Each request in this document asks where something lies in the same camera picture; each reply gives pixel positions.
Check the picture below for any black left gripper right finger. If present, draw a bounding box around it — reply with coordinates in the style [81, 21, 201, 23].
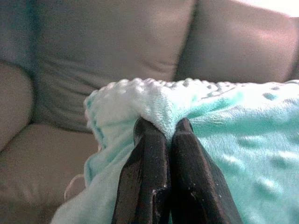
[171, 117, 242, 224]

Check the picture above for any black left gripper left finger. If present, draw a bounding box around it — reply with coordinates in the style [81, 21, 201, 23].
[111, 117, 171, 224]

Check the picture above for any mint green plush pillow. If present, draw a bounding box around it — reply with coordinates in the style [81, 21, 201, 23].
[50, 78, 299, 224]

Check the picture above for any grey-green leather sofa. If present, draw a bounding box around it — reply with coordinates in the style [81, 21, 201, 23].
[0, 0, 299, 224]

